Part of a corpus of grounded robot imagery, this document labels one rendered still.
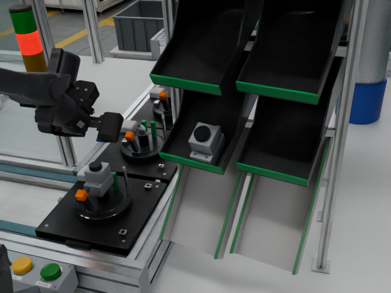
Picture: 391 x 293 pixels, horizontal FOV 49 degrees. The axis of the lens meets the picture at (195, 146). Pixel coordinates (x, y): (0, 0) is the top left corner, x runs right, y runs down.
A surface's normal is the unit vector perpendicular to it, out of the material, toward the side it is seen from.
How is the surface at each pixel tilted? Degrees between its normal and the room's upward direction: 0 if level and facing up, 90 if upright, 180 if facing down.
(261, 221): 45
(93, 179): 90
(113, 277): 90
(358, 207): 0
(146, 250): 0
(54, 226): 0
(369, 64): 90
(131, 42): 90
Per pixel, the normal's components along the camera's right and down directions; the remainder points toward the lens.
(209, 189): -0.36, -0.23
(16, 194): -0.05, -0.84
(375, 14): -0.35, 0.53
